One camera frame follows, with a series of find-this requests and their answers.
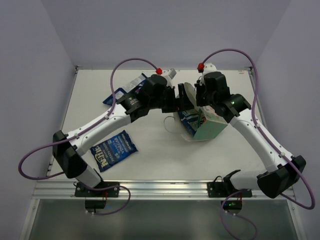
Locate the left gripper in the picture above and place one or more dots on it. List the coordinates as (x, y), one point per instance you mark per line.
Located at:
(171, 99)

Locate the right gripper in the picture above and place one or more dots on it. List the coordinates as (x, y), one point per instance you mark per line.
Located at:
(200, 102)

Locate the green paper bag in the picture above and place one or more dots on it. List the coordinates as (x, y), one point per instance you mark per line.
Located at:
(212, 127)

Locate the blue white snack bag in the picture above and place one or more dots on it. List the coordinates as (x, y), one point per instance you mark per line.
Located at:
(137, 82)

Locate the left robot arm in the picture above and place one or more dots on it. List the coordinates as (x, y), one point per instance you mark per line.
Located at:
(155, 93)

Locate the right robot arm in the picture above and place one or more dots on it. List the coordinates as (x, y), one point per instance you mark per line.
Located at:
(280, 168)

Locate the orange white snack bag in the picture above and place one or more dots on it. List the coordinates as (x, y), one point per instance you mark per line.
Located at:
(201, 119)

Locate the right black control box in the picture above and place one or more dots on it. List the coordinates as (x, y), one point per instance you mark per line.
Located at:
(232, 205)

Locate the black control box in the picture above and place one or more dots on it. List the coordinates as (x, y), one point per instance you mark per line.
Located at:
(232, 205)
(94, 205)

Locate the left black control box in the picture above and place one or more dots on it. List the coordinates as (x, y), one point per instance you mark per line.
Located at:
(94, 205)

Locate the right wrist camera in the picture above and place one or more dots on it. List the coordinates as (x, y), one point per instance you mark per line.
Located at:
(205, 68)

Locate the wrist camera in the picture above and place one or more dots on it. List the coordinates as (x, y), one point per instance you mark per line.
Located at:
(205, 68)
(166, 73)

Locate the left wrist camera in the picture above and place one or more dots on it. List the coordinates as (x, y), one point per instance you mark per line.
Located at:
(166, 73)

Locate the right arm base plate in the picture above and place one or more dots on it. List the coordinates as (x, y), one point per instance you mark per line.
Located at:
(219, 189)

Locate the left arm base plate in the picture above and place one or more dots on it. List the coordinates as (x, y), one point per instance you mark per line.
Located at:
(106, 189)

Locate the aluminium rail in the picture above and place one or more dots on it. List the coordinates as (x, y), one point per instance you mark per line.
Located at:
(55, 189)

